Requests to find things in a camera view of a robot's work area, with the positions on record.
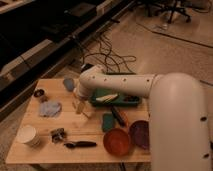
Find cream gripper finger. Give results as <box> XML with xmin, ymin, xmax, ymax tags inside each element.
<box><xmin>76</xmin><ymin>100</ymin><xmax>85</xmax><ymax>114</ymax></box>
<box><xmin>83</xmin><ymin>111</ymin><xmax>93</xmax><ymax>118</ymax></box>

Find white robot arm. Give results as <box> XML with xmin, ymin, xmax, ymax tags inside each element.
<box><xmin>74</xmin><ymin>65</ymin><xmax>212</xmax><ymax>171</ymax></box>

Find small dark cup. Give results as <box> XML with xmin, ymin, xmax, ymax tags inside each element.
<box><xmin>34</xmin><ymin>89</ymin><xmax>47</xmax><ymax>103</ymax></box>

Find white paper cup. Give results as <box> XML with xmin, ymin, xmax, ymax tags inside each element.
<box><xmin>16</xmin><ymin>125</ymin><xmax>40</xmax><ymax>147</ymax></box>

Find teal sponge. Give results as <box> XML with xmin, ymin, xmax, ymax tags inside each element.
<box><xmin>102</xmin><ymin>113</ymin><xmax>115</xmax><ymax>132</ymax></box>

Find banana slice in tray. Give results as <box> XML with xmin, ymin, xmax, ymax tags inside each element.
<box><xmin>96</xmin><ymin>94</ymin><xmax>118</xmax><ymax>102</ymax></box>

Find black power adapter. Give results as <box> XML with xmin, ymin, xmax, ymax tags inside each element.
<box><xmin>81</xmin><ymin>63</ymin><xmax>94</xmax><ymax>73</ymax></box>

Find blue cloth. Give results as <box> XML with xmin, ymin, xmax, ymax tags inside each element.
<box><xmin>39</xmin><ymin>101</ymin><xmax>62</xmax><ymax>117</ymax></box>

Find wooden table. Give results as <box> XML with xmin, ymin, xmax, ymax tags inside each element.
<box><xmin>6</xmin><ymin>79</ymin><xmax>150</xmax><ymax>164</ymax></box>

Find orange bowl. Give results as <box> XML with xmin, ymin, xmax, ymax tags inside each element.
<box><xmin>103</xmin><ymin>128</ymin><xmax>131</xmax><ymax>156</ymax></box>

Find green plastic tray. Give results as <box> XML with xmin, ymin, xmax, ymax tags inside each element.
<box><xmin>89</xmin><ymin>88</ymin><xmax>142</xmax><ymax>107</ymax></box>

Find dark brown item in tray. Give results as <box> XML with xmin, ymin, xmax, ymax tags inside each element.
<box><xmin>124</xmin><ymin>96</ymin><xmax>139</xmax><ymax>102</ymax></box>

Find purple bowl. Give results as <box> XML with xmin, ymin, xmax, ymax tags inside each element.
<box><xmin>129</xmin><ymin>120</ymin><xmax>150</xmax><ymax>150</ymax></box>

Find black office chair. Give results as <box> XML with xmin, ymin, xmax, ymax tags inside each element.
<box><xmin>155</xmin><ymin>0</ymin><xmax>191</xmax><ymax>24</ymax></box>

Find black handled spoon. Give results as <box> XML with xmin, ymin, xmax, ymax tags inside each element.
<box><xmin>64</xmin><ymin>141</ymin><xmax>97</xmax><ymax>149</ymax></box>

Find black floor cables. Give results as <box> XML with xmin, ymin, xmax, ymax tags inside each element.
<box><xmin>71</xmin><ymin>31</ymin><xmax>138</xmax><ymax>74</ymax></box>

